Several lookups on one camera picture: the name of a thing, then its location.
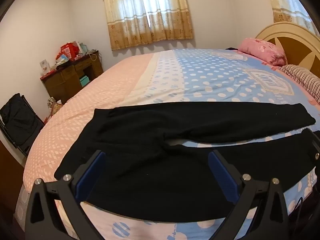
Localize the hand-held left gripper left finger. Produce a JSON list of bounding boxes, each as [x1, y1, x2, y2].
[[24, 150, 107, 240]]

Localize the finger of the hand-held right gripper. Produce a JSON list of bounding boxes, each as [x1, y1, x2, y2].
[[301, 128, 320, 167]]

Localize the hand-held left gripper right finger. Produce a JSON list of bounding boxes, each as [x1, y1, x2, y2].
[[208, 150, 292, 240]]

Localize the black pants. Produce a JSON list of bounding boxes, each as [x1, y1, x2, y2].
[[54, 102, 316, 223]]

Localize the striped pillow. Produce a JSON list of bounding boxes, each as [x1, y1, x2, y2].
[[278, 64, 320, 105]]

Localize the patterned gift bag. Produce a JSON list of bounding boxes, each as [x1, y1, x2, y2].
[[47, 97, 63, 117]]

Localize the black folding chair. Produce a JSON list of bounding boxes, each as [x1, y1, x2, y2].
[[0, 93, 45, 155]]

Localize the bed with polka-dot cover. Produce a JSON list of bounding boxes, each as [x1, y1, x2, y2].
[[14, 48, 320, 240]]

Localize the brown wooden desk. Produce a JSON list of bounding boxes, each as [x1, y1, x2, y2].
[[40, 51, 104, 105]]

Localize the cream and brown headboard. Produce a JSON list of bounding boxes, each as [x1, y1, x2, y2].
[[255, 22, 320, 78]]

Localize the pink pillow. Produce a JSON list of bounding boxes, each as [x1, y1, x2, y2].
[[237, 38, 287, 67]]

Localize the red gift bags clutter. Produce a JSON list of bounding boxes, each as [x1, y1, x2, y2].
[[60, 41, 84, 61]]

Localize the beige floral window curtain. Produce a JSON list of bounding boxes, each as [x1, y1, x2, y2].
[[101, 0, 194, 51], [266, 0, 317, 34]]

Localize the black cable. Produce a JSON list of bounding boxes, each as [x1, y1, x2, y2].
[[291, 196, 304, 224]]

